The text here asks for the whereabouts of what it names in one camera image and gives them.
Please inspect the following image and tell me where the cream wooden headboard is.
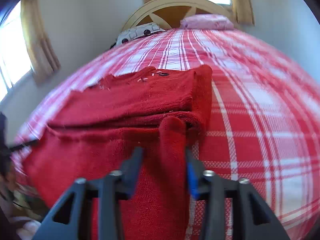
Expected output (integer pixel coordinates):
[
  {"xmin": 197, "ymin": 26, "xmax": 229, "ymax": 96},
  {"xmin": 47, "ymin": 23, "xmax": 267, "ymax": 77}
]
[{"xmin": 122, "ymin": 0, "xmax": 238, "ymax": 31}]

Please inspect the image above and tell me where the white patterned pillow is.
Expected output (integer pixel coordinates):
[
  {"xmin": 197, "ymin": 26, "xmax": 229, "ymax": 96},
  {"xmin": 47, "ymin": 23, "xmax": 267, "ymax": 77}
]
[{"xmin": 116, "ymin": 22, "xmax": 165, "ymax": 46}]

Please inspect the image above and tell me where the pink pillow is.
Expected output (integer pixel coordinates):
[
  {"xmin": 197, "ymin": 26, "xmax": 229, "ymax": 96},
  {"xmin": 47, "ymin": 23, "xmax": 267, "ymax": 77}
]
[{"xmin": 180, "ymin": 14, "xmax": 234, "ymax": 30}]

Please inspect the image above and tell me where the side window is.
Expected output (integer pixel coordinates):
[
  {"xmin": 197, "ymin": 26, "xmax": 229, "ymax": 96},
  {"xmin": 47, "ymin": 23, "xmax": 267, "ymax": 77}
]
[{"xmin": 0, "ymin": 3, "xmax": 31, "ymax": 100}]

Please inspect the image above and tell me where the red knit sweater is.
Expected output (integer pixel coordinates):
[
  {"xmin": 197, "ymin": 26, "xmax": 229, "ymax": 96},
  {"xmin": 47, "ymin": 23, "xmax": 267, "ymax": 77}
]
[{"xmin": 23, "ymin": 65, "xmax": 212, "ymax": 239}]

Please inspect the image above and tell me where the red white plaid blanket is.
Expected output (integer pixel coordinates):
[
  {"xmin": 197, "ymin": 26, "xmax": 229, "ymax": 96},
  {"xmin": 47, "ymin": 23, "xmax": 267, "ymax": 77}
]
[{"xmin": 13, "ymin": 29, "xmax": 319, "ymax": 239}]

